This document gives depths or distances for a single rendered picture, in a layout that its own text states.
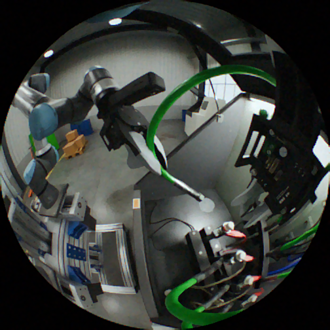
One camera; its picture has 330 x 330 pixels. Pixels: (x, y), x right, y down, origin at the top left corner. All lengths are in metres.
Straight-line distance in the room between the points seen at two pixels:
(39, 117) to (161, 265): 0.61
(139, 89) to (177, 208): 0.56
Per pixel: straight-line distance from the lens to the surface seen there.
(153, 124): 0.15
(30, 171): 0.60
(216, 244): 0.42
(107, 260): 1.30
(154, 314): 0.50
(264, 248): 0.39
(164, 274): 0.53
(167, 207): 0.58
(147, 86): 0.16
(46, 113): 0.24
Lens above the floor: 1.35
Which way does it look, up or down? 38 degrees down
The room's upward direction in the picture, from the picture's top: straight up
